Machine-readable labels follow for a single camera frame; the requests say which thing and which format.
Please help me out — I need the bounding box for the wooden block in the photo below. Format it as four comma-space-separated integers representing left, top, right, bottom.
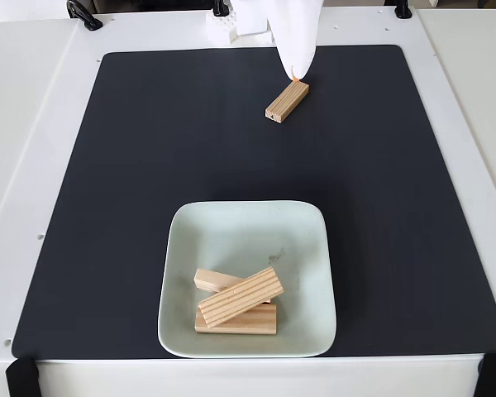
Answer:
193, 303, 279, 335
265, 79, 310, 124
197, 266, 285, 330
193, 267, 249, 293

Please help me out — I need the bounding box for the pale green square plate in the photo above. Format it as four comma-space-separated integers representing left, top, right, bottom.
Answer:
156, 200, 338, 359

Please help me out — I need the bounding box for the black rubber mat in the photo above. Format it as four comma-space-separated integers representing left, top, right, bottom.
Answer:
11, 44, 496, 360

